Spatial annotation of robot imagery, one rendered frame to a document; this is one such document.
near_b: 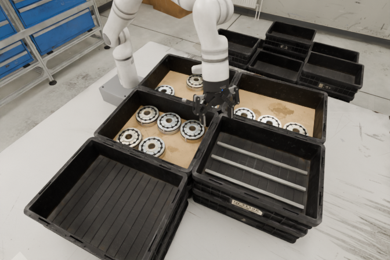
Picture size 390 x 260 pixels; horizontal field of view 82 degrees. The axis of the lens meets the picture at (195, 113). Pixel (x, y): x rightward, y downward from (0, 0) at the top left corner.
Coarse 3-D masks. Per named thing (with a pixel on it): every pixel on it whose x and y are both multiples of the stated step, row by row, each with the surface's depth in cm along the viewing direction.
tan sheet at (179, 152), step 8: (160, 112) 105; (184, 120) 102; (136, 128) 98; (144, 128) 98; (152, 128) 98; (144, 136) 96; (160, 136) 96; (168, 136) 96; (176, 136) 96; (168, 144) 93; (176, 144) 93; (184, 144) 93; (192, 144) 93; (168, 152) 90; (176, 152) 90; (184, 152) 90; (192, 152) 90; (168, 160) 88; (176, 160) 88; (184, 160) 88
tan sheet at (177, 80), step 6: (174, 72) 126; (168, 78) 122; (174, 78) 122; (180, 78) 122; (186, 78) 122; (162, 84) 119; (168, 84) 119; (174, 84) 119; (180, 84) 119; (174, 90) 115; (180, 90) 115; (186, 90) 115; (180, 96) 112; (186, 96) 112; (192, 96) 112
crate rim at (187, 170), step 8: (136, 88) 101; (128, 96) 98; (160, 96) 98; (168, 96) 98; (120, 104) 94; (184, 104) 95; (192, 104) 94; (208, 112) 92; (216, 112) 91; (208, 128) 86; (96, 136) 83; (104, 136) 83; (120, 144) 81; (200, 144) 81; (136, 152) 78; (144, 152) 78; (200, 152) 79; (160, 160) 76; (192, 160) 76; (176, 168) 74; (184, 168) 74; (192, 168) 74
